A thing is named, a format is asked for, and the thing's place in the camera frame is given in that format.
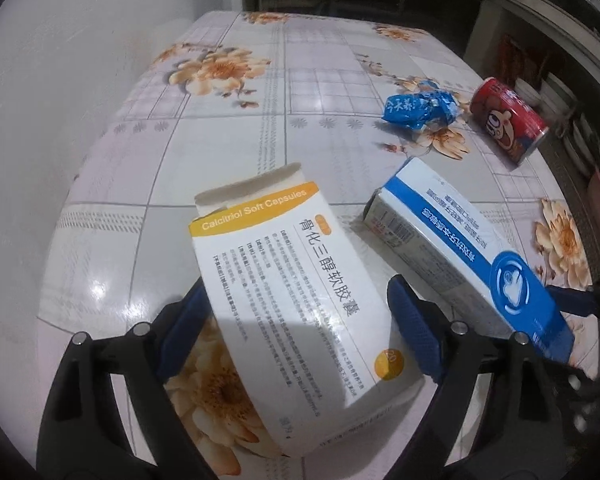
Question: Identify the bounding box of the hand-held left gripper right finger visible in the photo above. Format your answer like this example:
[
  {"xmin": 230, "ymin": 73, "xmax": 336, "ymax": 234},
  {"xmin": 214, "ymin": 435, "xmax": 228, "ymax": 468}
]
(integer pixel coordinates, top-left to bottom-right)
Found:
[{"xmin": 386, "ymin": 274, "xmax": 586, "ymax": 480}]

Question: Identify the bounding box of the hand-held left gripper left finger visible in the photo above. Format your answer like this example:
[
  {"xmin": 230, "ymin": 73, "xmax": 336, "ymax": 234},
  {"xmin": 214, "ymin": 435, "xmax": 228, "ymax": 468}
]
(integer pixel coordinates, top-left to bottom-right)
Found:
[{"xmin": 44, "ymin": 276, "xmax": 220, "ymax": 480}]

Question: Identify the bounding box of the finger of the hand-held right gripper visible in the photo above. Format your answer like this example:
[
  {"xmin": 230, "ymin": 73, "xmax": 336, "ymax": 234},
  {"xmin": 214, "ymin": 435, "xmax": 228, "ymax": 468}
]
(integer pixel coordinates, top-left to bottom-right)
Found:
[{"xmin": 546, "ymin": 274, "xmax": 600, "ymax": 335}]

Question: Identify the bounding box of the blue white medicine box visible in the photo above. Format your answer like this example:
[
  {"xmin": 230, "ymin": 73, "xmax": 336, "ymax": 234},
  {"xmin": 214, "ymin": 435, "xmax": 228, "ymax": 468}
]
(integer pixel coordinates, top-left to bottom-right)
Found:
[{"xmin": 362, "ymin": 156, "xmax": 577, "ymax": 362}]

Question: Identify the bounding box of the yellow white medicine box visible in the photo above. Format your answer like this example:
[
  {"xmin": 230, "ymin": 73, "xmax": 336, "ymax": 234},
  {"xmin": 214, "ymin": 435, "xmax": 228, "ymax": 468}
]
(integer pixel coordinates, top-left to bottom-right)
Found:
[{"xmin": 188, "ymin": 162, "xmax": 426, "ymax": 457}]

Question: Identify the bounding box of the red drink can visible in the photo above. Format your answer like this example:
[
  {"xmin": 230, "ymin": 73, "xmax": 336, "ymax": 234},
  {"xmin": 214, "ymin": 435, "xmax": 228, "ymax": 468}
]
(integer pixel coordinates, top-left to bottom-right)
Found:
[{"xmin": 469, "ymin": 76, "xmax": 551, "ymax": 166}]

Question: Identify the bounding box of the blue wrapper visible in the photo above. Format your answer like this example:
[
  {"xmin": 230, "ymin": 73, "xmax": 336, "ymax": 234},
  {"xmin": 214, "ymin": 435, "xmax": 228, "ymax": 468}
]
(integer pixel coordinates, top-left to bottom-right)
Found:
[{"xmin": 382, "ymin": 79, "xmax": 462, "ymax": 132}]

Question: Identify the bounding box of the stack of white bowls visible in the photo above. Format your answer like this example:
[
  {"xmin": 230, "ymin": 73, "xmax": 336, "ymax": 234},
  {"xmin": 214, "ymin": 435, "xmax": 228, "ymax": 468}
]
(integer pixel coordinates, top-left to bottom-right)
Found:
[{"xmin": 540, "ymin": 75, "xmax": 597, "ymax": 171}]

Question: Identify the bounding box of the white bowl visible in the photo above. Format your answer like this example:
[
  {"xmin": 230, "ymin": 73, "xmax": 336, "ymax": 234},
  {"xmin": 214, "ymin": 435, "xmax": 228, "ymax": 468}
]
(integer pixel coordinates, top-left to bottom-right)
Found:
[{"xmin": 515, "ymin": 72, "xmax": 546, "ymax": 111}]

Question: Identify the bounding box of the red cardboard box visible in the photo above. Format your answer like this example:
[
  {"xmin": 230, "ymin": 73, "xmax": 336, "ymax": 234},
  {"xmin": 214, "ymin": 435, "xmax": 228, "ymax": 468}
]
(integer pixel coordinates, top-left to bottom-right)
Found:
[{"xmin": 497, "ymin": 35, "xmax": 526, "ymax": 83}]

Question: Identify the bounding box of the grey concrete counter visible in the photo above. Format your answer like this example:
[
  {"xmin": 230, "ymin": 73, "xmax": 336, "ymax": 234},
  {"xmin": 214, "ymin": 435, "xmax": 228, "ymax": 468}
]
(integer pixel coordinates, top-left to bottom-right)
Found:
[{"xmin": 380, "ymin": 0, "xmax": 600, "ymax": 86}]

